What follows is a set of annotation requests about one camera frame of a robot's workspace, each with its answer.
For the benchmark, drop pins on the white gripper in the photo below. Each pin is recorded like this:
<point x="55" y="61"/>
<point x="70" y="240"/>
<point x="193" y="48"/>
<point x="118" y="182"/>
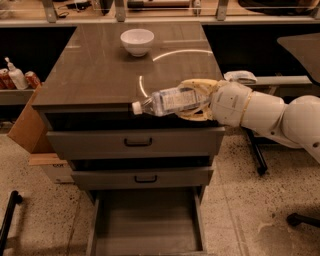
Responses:
<point x="229" y="102"/>

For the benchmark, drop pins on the clear plastic water bottle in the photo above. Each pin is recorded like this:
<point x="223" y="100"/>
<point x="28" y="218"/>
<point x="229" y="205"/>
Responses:
<point x="171" y="101"/>

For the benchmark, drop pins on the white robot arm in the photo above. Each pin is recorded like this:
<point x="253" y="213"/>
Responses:
<point x="295" y="125"/>

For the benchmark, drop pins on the top grey drawer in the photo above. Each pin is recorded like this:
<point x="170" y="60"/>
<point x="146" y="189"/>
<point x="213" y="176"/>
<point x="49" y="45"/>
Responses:
<point x="108" y="144"/>

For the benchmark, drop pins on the grey drawer cabinet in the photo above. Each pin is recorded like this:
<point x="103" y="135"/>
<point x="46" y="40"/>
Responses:
<point x="95" y="81"/>

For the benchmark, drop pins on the bottom open grey drawer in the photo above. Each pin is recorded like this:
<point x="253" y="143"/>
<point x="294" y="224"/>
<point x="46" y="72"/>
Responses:
<point x="147" y="222"/>

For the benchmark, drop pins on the middle grey drawer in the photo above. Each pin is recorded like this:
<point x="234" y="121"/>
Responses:
<point x="124" y="179"/>

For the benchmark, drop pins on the white pump bottle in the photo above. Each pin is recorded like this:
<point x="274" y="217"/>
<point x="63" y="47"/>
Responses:
<point x="16" y="75"/>

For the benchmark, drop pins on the folded white cloth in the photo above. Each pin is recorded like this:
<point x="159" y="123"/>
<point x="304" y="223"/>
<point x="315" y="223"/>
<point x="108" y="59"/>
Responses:
<point x="241" y="76"/>

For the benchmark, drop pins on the right grey shelf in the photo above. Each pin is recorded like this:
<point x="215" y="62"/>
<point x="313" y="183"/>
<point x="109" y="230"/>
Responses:
<point x="286" y="86"/>

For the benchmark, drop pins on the grey shelf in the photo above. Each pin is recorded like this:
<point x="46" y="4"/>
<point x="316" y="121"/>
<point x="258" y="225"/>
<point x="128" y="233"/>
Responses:
<point x="286" y="86"/>
<point x="15" y="97"/>

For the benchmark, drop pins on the white ceramic bowl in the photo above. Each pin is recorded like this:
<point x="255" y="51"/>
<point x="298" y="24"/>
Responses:
<point x="137" y="42"/>

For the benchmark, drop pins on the grey round table top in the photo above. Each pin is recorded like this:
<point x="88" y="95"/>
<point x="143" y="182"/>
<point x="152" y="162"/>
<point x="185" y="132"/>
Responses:
<point x="306" y="49"/>

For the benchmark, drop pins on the black chair base leg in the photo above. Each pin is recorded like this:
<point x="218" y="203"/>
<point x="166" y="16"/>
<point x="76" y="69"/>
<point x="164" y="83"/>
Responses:
<point x="295" y="219"/>

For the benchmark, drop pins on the white box on floor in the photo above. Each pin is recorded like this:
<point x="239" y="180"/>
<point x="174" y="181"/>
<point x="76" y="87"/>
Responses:
<point x="57" y="170"/>

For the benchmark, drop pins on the red soda can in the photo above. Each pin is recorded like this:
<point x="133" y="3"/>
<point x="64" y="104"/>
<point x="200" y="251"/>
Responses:
<point x="32" y="79"/>
<point x="5" y="79"/>

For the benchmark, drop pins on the brown cardboard box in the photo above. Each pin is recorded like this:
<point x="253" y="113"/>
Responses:
<point x="29" y="130"/>

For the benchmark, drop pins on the left grey shelf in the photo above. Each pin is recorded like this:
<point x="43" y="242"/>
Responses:
<point x="15" y="97"/>

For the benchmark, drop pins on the red soda can left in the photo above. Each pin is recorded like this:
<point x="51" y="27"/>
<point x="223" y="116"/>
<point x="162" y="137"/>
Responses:
<point x="5" y="79"/>

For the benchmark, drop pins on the black bar lower left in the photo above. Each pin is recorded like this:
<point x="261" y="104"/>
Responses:
<point x="14" y="199"/>

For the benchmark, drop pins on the black table leg frame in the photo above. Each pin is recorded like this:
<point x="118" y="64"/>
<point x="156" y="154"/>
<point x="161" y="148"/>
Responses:
<point x="262" y="167"/>

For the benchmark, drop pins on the black top drawer handle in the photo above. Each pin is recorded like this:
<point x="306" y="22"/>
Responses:
<point x="139" y="143"/>

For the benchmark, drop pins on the black drawer handle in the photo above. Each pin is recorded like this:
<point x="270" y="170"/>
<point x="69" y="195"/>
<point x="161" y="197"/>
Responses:
<point x="139" y="143"/>
<point x="145" y="179"/>

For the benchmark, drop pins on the black middle drawer handle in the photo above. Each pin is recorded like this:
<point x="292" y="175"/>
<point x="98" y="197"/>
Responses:
<point x="145" y="179"/>

